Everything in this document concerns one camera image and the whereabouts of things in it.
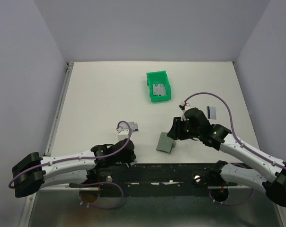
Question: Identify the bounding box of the silver magnetic stripe card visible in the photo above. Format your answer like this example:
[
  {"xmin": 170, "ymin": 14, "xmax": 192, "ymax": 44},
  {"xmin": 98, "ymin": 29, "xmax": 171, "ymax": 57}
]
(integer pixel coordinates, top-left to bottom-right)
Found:
[{"xmin": 129, "ymin": 159, "xmax": 137, "ymax": 166}]

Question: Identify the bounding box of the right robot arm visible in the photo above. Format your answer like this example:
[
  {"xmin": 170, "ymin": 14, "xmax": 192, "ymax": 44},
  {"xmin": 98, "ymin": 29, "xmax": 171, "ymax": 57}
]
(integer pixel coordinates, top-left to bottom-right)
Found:
[{"xmin": 168, "ymin": 108, "xmax": 286, "ymax": 207}]

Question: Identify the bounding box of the green leather card holder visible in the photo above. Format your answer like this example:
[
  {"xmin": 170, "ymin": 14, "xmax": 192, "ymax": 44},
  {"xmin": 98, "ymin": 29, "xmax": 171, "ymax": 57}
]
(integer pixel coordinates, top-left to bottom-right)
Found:
[{"xmin": 156, "ymin": 132, "xmax": 176, "ymax": 154}]

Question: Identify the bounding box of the patterned credit card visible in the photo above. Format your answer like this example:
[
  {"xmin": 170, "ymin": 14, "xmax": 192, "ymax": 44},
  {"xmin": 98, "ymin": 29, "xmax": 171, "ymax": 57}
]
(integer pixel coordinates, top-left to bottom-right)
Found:
[{"xmin": 128, "ymin": 122, "xmax": 137, "ymax": 130}]

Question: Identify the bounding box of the green plastic bin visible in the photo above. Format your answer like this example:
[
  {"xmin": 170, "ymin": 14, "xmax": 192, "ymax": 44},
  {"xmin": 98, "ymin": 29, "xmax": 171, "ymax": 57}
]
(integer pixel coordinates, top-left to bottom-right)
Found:
[{"xmin": 146, "ymin": 71, "xmax": 171, "ymax": 103}]

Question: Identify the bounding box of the card under patterned card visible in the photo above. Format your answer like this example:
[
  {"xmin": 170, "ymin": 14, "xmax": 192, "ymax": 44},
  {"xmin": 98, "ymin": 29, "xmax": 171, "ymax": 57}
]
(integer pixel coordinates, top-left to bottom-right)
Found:
[{"xmin": 131, "ymin": 123, "xmax": 139, "ymax": 132}]

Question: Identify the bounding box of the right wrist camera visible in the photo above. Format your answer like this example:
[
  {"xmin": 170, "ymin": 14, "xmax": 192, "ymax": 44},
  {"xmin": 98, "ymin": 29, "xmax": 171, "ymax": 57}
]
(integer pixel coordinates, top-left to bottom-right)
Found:
[{"xmin": 179, "ymin": 101, "xmax": 192, "ymax": 121}]

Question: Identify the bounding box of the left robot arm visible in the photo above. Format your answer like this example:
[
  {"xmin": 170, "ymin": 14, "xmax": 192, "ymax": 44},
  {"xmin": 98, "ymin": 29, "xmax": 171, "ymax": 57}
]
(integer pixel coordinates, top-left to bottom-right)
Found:
[{"xmin": 9, "ymin": 139, "xmax": 136, "ymax": 198}]

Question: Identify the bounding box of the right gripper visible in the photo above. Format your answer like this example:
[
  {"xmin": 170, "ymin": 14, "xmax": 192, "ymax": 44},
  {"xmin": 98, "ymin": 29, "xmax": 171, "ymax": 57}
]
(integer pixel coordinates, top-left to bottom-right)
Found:
[{"xmin": 166, "ymin": 116, "xmax": 201, "ymax": 140}]

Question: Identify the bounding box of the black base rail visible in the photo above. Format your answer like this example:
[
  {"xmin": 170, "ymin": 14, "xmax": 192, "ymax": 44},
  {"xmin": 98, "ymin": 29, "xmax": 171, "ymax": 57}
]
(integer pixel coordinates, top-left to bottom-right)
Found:
[{"xmin": 82, "ymin": 161, "xmax": 227, "ymax": 197}]

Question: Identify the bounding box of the left aluminium frame extrusion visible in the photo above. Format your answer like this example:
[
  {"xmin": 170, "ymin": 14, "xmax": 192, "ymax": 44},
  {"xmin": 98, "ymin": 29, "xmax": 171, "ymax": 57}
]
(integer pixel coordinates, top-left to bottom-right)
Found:
[{"xmin": 18, "ymin": 62, "xmax": 74, "ymax": 227}]

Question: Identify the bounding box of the silver card in bin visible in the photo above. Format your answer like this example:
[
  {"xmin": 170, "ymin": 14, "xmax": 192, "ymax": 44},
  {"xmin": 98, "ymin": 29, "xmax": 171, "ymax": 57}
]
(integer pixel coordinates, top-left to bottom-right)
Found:
[{"xmin": 152, "ymin": 83, "xmax": 168, "ymax": 96}]

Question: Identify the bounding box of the far right silver card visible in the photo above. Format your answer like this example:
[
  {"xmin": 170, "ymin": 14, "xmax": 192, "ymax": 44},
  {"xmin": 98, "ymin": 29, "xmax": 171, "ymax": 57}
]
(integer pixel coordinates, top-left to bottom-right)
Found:
[{"xmin": 207, "ymin": 106, "xmax": 217, "ymax": 120}]

